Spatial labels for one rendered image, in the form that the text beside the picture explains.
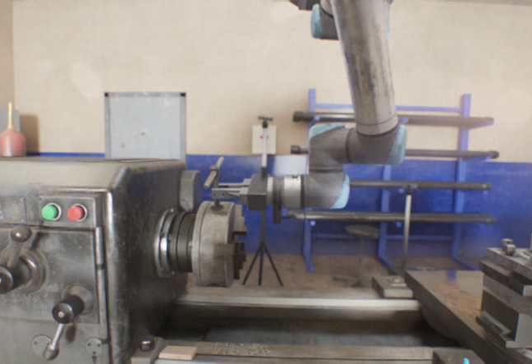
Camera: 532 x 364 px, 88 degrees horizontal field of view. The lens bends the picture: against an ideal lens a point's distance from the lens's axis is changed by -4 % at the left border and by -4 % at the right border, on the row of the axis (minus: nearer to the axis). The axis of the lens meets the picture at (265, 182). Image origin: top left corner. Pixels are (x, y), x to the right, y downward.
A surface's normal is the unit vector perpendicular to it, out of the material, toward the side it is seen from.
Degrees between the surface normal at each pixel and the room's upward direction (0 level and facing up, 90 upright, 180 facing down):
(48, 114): 90
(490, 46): 90
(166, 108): 90
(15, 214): 90
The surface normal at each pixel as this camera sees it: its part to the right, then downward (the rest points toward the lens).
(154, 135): -0.03, 0.10
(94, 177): 0.00, -0.64
